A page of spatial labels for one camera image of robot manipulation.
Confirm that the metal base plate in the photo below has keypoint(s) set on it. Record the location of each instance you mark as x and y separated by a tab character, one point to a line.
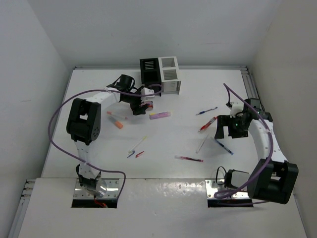
212	187
105	189

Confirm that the thin orange cap marker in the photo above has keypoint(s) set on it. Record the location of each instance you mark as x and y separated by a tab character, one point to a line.
117	115

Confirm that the red retractable pen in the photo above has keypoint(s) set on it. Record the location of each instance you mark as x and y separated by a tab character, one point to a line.
211	121

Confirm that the orange cap highlighter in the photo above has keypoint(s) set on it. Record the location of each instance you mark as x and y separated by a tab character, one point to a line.
117	123

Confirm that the clear white pen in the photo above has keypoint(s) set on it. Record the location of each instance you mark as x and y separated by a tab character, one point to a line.
201	144

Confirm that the red ink gel pen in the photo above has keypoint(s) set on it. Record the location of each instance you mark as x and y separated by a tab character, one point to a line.
188	158

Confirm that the blue ballpoint pen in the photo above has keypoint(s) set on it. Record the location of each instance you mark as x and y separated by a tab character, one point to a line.
205	111

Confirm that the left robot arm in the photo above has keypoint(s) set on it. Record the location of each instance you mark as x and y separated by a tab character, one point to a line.
84	125

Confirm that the yellow tip white pen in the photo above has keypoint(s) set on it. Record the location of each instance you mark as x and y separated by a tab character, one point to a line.
137	144

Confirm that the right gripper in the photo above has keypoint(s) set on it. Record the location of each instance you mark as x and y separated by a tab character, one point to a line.
224	120

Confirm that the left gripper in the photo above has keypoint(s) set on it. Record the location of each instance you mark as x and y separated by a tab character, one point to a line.
137	110

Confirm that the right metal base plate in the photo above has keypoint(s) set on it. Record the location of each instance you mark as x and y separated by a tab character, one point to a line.
212	187

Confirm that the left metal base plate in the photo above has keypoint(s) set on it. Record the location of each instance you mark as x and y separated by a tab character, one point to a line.
105	189

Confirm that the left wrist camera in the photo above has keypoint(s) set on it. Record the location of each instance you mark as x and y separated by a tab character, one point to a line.
148	94

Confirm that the blue ink gel pen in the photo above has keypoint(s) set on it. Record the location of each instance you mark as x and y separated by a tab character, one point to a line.
224	147

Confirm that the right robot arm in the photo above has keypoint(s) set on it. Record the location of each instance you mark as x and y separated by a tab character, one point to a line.
273	178

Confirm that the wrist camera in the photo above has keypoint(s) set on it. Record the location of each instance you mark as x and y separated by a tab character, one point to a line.
235	108
148	94

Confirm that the pink purple eraser block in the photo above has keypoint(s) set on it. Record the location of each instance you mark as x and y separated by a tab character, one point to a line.
159	115

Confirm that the white slotted pen holder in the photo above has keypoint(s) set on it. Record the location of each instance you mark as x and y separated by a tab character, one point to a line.
170	75

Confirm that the black slotted pen holder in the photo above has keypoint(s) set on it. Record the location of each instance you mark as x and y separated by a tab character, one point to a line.
150	72

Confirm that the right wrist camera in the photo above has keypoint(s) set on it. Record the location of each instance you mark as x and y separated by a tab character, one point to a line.
235	108

